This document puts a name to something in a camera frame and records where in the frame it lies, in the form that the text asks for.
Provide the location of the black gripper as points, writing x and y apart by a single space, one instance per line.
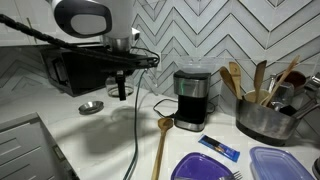
123 63

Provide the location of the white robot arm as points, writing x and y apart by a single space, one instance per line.
116 20

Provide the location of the purple plate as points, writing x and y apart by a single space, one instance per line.
196 168

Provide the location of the metal fork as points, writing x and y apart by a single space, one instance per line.
233 175

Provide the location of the brown ladle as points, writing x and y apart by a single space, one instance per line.
296 80

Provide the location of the slotted wooden spatula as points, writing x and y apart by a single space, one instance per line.
235 75

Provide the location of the wooden turner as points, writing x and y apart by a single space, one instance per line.
260 75

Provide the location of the small steel bowl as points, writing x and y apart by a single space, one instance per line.
90 106

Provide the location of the steel utensil pot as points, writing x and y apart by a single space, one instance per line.
263 123

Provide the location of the black steel coffeemaker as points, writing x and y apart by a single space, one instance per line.
191 106

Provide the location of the shiny metal utensil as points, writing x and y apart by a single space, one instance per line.
313 83

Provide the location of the blue snack packet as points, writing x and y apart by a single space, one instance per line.
218 147

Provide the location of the long wooden spoon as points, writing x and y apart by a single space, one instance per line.
161 146

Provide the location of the clear container with blue lid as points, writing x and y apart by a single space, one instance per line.
276 165

